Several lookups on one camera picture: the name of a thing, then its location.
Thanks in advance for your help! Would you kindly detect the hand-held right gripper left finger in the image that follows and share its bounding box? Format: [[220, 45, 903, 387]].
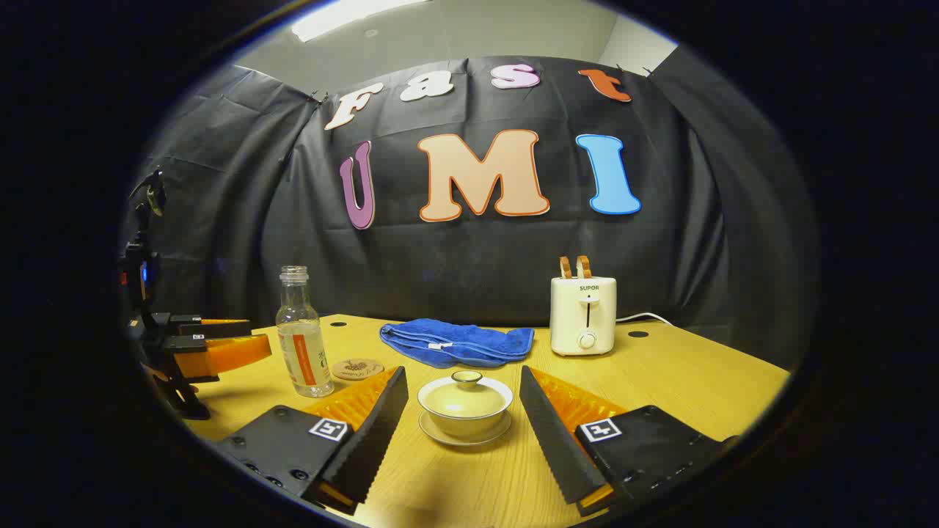
[[216, 365, 409, 516]]

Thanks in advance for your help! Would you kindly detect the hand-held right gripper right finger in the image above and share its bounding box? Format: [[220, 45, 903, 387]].
[[519, 365, 738, 518]]

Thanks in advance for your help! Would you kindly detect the round cork coaster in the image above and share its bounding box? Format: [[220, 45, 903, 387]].
[[332, 358, 384, 381]]

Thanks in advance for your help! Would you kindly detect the clear plastic water bottle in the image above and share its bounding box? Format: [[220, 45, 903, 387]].
[[276, 265, 335, 398]]

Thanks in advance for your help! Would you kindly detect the cream ceramic teacup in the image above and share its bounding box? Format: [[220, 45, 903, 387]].
[[417, 375, 514, 439]]

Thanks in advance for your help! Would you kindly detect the cream teacup lid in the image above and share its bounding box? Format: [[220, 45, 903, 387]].
[[424, 370, 508, 419]]

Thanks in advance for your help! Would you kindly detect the cream ceramic saucer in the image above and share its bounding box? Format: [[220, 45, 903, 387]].
[[419, 411, 512, 447]]

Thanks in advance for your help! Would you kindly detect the blue folded towel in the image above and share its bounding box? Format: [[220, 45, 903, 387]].
[[379, 318, 535, 369]]

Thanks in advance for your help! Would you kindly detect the cream toaster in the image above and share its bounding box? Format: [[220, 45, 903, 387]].
[[550, 276, 618, 357]]

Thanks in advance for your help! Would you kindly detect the black backdrop cloth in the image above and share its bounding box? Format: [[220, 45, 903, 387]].
[[121, 55, 819, 371]]

